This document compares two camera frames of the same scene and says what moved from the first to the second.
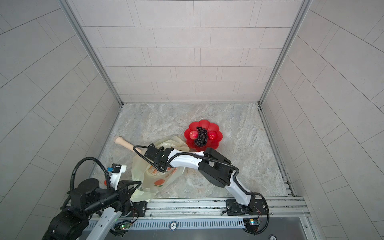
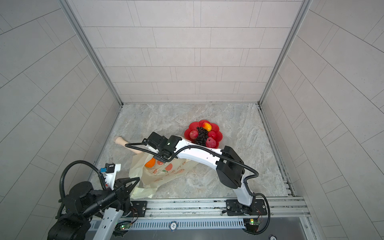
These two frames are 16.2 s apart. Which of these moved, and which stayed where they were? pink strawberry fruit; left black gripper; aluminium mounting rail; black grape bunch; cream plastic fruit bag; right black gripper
Moved: cream plastic fruit bag; right black gripper
Stayed: black grape bunch; aluminium mounting rail; pink strawberry fruit; left black gripper
